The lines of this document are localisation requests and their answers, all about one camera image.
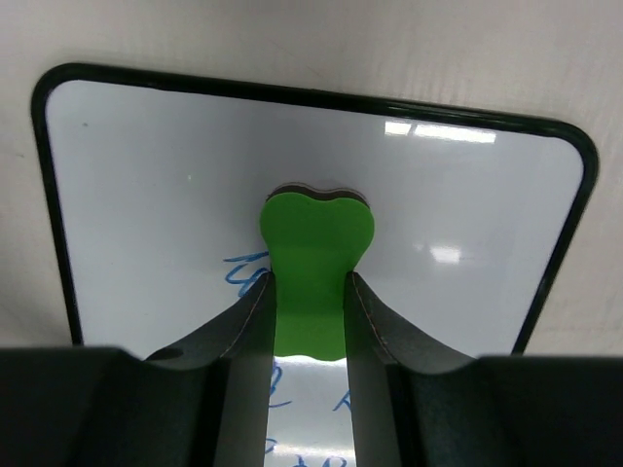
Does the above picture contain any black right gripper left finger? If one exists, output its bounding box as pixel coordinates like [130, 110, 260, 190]
[147, 272, 276, 466]

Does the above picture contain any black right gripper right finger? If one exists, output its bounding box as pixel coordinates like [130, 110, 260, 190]
[344, 272, 480, 466]

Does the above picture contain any green whiteboard eraser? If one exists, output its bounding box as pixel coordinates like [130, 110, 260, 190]
[259, 183, 375, 361]

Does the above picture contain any white whiteboard black frame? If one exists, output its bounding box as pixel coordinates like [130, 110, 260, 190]
[31, 64, 608, 466]

